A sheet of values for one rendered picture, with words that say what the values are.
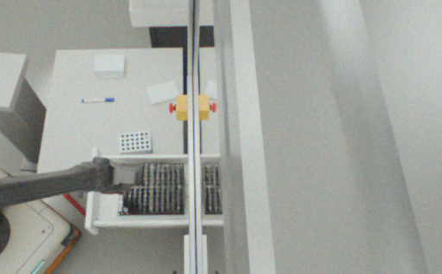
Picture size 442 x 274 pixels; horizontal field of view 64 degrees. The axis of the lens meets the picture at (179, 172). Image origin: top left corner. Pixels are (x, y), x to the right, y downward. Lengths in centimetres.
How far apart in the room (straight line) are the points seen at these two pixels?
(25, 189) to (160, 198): 59
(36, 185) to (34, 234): 119
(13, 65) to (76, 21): 127
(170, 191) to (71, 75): 74
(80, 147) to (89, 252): 83
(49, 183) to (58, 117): 81
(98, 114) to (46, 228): 70
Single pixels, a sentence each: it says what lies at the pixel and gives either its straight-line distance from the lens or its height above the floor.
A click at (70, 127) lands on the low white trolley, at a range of 155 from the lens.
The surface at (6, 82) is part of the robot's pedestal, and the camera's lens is 178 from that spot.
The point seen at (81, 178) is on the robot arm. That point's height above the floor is 127.
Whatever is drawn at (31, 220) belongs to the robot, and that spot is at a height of 28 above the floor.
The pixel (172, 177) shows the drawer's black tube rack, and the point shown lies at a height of 87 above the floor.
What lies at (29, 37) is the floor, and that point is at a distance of 303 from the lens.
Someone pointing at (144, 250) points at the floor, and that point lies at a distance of 209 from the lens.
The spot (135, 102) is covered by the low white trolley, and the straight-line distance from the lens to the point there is 154.
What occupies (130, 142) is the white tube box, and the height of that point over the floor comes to 80.
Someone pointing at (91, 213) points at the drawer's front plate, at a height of 93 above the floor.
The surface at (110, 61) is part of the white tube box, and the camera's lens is 162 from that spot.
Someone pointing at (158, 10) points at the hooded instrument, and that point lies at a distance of 167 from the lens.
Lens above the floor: 204
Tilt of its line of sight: 68 degrees down
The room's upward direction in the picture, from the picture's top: 3 degrees counter-clockwise
